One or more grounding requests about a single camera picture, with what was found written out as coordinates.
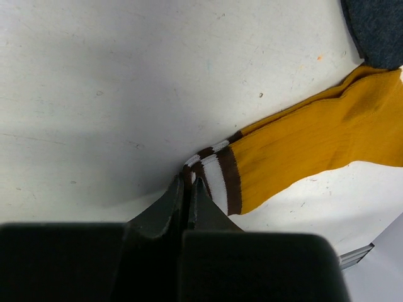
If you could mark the aluminium rail frame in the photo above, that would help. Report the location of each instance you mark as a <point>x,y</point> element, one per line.
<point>352,258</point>

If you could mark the mustard yellow sock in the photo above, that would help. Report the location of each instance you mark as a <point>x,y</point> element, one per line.
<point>358,120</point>

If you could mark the navy santa sock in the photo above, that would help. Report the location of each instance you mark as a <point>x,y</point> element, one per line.
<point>376,29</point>

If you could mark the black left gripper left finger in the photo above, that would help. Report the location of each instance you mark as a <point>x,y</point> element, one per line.
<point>156,220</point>

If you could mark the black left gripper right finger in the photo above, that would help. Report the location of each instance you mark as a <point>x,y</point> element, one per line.
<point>204,215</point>

